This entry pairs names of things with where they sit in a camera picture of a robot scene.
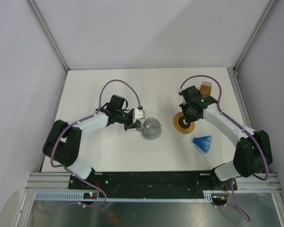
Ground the round wooden dripper holder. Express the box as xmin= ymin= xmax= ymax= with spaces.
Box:
xmin=173 ymin=112 xmax=195 ymax=134

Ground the aluminium frame post left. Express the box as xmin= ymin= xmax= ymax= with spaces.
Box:
xmin=26 ymin=0 xmax=70 ymax=72

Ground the grey slotted cable duct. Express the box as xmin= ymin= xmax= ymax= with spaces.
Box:
xmin=34 ymin=192 xmax=213 ymax=202

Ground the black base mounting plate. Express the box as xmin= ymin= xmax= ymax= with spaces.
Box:
xmin=68 ymin=170 xmax=237 ymax=198

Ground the orange coffee filter box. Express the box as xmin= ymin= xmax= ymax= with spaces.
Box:
xmin=198 ymin=81 xmax=212 ymax=97

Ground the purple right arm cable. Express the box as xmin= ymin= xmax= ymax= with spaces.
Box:
xmin=177 ymin=74 xmax=270 ymax=222

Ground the aluminium frame post right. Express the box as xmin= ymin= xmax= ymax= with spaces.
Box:
xmin=233 ymin=0 xmax=279 ymax=71

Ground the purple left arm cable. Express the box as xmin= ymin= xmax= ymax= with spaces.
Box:
xmin=35 ymin=79 xmax=142 ymax=212

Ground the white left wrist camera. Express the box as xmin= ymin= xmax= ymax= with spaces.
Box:
xmin=133 ymin=108 xmax=145 ymax=122

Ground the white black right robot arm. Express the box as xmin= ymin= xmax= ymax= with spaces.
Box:
xmin=179 ymin=86 xmax=272 ymax=190

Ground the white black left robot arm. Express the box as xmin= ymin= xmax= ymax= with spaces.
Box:
xmin=43 ymin=95 xmax=145 ymax=189

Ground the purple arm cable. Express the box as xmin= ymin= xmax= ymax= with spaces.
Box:
xmin=177 ymin=74 xmax=270 ymax=222
xmin=35 ymin=79 xmax=142 ymax=212

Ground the grey glass carafe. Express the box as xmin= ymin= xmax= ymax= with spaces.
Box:
xmin=136 ymin=118 xmax=162 ymax=140

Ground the aluminium frame post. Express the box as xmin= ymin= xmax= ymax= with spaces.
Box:
xmin=26 ymin=0 xmax=70 ymax=72
xmin=233 ymin=0 xmax=279 ymax=71

